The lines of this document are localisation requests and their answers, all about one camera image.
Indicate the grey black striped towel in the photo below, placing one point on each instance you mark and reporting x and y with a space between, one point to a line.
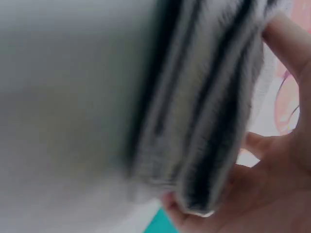
206 102

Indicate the person's right hand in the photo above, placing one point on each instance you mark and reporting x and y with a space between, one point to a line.
274 189

